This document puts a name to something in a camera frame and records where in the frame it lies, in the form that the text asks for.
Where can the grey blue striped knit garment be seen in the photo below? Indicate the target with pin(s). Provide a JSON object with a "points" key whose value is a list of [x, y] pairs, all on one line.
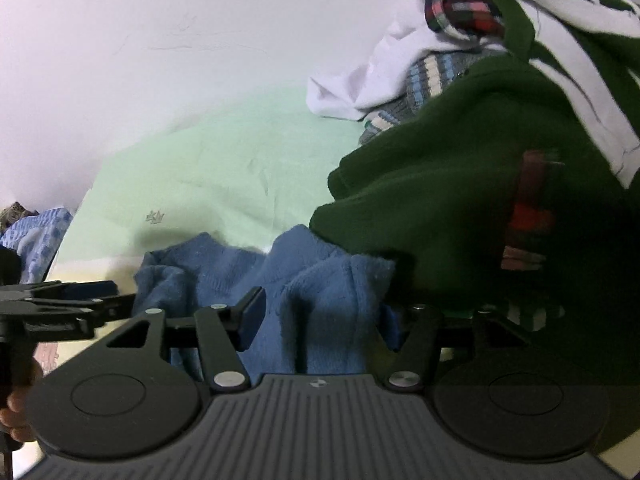
{"points": [[430, 75]]}

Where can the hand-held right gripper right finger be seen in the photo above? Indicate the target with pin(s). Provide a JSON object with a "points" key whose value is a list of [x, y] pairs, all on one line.
{"points": [[394, 332]]}

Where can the pastel printed bed sheet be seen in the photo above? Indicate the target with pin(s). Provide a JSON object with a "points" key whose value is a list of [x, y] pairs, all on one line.
{"points": [[210, 170]]}

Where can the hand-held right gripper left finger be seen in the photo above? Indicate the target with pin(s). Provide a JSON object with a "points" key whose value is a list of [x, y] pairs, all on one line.
{"points": [[255, 311]]}

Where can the white garment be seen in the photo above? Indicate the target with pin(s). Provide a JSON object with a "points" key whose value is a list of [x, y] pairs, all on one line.
{"points": [[360, 85]]}

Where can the green white-striped sweater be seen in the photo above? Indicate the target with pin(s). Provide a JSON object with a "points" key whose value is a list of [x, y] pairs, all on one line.
{"points": [[450, 185]]}

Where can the red plaid shirt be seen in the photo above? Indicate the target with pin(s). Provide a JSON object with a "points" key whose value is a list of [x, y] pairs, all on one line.
{"points": [[460, 5]]}

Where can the person's left hand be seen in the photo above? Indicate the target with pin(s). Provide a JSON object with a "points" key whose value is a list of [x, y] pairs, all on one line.
{"points": [[15, 412]]}

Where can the blue sweater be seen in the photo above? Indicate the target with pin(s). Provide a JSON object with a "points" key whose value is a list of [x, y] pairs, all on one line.
{"points": [[320, 290]]}

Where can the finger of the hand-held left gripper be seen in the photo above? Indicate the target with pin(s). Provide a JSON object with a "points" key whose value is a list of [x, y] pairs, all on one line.
{"points": [[115, 306], [92, 290]]}

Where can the blue checkered cloth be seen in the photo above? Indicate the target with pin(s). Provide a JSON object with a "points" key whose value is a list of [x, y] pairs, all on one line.
{"points": [[40, 240]]}

